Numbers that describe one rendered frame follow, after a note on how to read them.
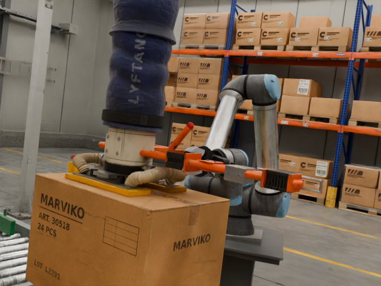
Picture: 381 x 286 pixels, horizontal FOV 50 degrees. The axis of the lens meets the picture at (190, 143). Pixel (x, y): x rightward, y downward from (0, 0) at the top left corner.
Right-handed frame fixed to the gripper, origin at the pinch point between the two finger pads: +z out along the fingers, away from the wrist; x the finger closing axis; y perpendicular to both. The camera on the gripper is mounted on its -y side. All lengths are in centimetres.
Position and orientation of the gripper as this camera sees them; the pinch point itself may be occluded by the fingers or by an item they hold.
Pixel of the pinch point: (187, 161)
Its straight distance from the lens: 132.9
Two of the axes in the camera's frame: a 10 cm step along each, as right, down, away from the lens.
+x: 1.3, -9.9, -0.5
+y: -7.9, -1.3, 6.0
